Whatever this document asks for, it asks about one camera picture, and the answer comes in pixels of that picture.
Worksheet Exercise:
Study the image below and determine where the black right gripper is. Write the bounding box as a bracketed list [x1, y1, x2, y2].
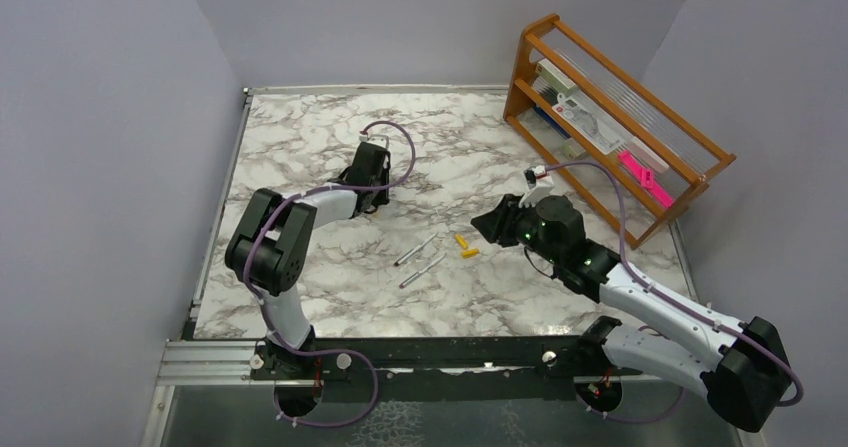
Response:
[472, 192, 563, 266]

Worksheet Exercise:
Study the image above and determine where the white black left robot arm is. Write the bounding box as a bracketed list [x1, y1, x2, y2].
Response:
[225, 142, 391, 378]

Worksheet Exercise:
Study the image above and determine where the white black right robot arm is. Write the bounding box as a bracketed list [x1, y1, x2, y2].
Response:
[471, 194, 792, 433]

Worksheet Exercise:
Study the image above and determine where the wooden shelf rack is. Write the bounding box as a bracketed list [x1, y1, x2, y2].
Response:
[503, 14, 736, 247]

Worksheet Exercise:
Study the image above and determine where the white device on shelf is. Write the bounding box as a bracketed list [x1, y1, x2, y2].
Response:
[554, 91, 627, 155]

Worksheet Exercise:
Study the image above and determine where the pink tool on shelf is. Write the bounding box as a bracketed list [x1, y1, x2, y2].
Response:
[618, 151, 675, 209]

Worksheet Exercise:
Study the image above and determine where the white green box on shelf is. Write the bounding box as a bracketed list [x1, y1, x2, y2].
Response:
[535, 58, 579, 96]

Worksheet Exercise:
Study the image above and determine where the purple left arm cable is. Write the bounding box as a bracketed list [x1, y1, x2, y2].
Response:
[241, 120, 417, 430]

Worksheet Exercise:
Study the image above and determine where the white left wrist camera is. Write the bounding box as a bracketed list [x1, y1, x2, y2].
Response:
[359, 133, 390, 150]

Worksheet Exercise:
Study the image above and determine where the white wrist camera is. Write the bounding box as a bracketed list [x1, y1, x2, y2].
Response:
[359, 133, 390, 150]
[519, 165, 555, 208]

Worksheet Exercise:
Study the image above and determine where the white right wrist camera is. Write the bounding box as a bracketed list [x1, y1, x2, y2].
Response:
[519, 165, 555, 208]

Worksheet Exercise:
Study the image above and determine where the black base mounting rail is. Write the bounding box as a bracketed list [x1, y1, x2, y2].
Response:
[249, 335, 621, 404]

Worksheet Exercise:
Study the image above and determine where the aluminium frame rail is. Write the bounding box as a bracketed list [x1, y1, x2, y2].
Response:
[156, 340, 256, 386]

